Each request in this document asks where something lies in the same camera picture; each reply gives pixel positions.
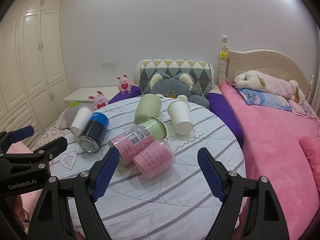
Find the pink pig toy with heart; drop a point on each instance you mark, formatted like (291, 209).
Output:
(124, 85)

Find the white paper cup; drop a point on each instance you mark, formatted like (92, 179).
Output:
(179, 112)
(81, 119)

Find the blue cartoon pillow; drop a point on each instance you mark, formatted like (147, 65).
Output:
(254, 97)

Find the pink green labelled jar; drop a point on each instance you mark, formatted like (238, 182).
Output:
(135, 139)

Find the black blue metal can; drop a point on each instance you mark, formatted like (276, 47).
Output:
(92, 136)

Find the striped grey quilt cover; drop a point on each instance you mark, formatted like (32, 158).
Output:
(178, 203)

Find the pink clear plastic cup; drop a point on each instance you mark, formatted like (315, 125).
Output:
(154, 159)

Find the triangle pattern cushion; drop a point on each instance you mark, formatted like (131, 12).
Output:
(200, 72)

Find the sage green cup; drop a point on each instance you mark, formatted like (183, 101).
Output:
(149, 105)

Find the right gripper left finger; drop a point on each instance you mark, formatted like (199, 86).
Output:
(52, 218)

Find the white bedside table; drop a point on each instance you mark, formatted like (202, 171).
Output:
(82, 94)

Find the heart pattern sheet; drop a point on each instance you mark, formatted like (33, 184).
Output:
(58, 129)

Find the pink fleece blanket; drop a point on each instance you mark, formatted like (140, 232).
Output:
(271, 148)

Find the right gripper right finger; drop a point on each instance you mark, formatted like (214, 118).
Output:
(265, 218)

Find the grey cat plush cushion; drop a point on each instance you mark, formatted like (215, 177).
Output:
(181, 87)

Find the grey flower pillow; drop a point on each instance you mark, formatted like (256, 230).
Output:
(68, 116)

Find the cream wooden headboard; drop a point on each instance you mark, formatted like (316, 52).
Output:
(274, 63)

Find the yellow star sticker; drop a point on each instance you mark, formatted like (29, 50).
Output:
(223, 54)

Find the cream wardrobe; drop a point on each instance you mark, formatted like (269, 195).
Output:
(33, 79)

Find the pink white plush dog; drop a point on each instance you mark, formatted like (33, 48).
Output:
(259, 81)

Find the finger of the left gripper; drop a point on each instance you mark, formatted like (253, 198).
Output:
(12, 137)
(51, 150)

